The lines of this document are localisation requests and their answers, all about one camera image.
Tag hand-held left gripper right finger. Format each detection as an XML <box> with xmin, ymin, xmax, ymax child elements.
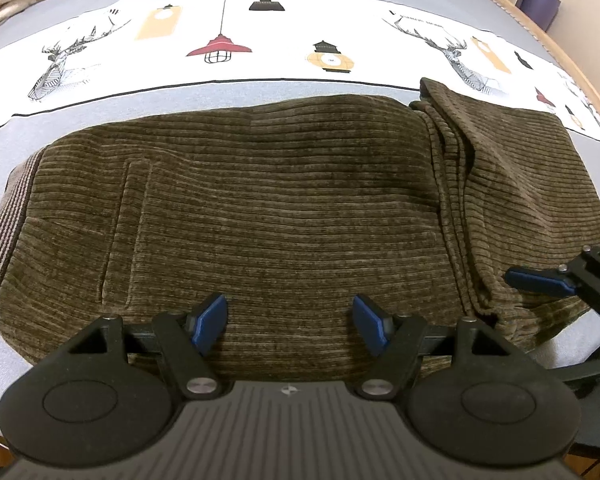
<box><xmin>351</xmin><ymin>294</ymin><xmax>515</xmax><ymax>402</ymax></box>

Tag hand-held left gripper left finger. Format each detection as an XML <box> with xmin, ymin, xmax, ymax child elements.
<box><xmin>66</xmin><ymin>293</ymin><xmax>229</xmax><ymax>402</ymax></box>

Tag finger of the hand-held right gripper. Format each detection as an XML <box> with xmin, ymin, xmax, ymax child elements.
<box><xmin>545</xmin><ymin>354</ymin><xmax>600</xmax><ymax>382</ymax></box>
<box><xmin>504</xmin><ymin>245</ymin><xmax>600</xmax><ymax>328</ymax></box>

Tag purple box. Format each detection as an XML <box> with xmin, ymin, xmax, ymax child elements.
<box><xmin>517</xmin><ymin>0</ymin><xmax>563</xmax><ymax>32</ymax></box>

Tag grey printed bed sheet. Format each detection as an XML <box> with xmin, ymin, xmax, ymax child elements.
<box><xmin>0</xmin><ymin>0</ymin><xmax>600</xmax><ymax>441</ymax></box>

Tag wooden bed frame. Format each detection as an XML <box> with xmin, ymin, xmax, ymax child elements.
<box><xmin>460</xmin><ymin>0</ymin><xmax>600</xmax><ymax>128</ymax></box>

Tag brown corduroy pants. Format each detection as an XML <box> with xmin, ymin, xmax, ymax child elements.
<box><xmin>0</xmin><ymin>77</ymin><xmax>600</xmax><ymax>382</ymax></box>

